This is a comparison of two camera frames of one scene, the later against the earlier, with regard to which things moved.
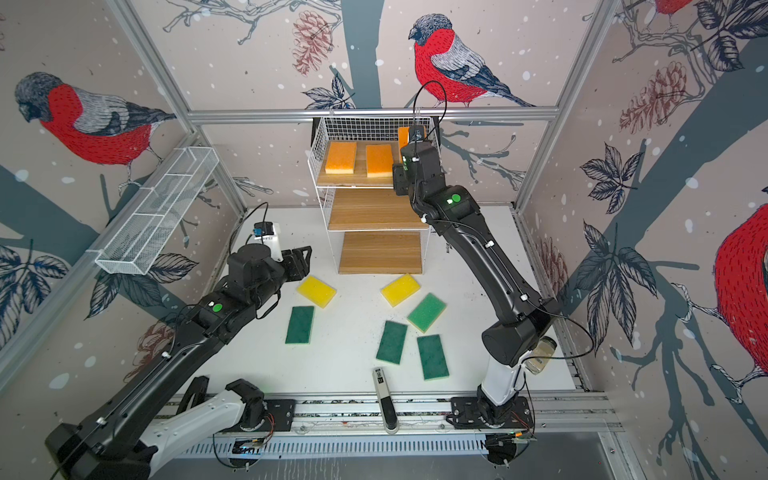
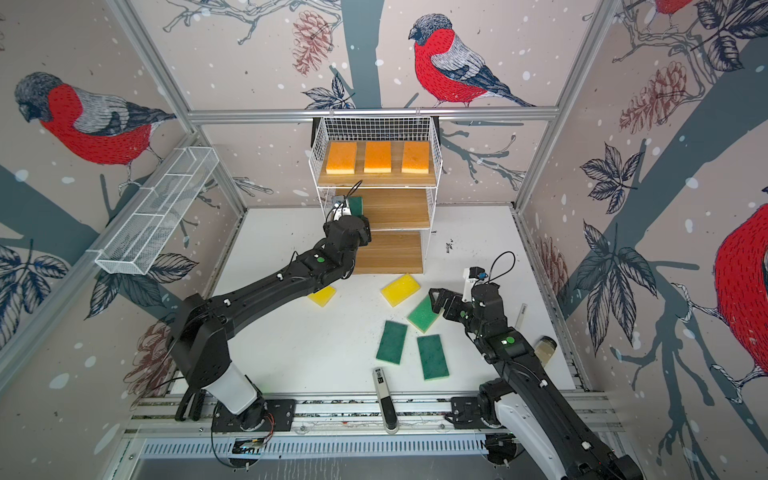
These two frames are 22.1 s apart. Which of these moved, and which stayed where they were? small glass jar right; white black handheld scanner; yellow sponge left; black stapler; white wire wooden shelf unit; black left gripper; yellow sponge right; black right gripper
Moved: black right gripper; black left gripper
Stayed: yellow sponge right; white wire wooden shelf unit; small glass jar right; black stapler; yellow sponge left; white black handheld scanner
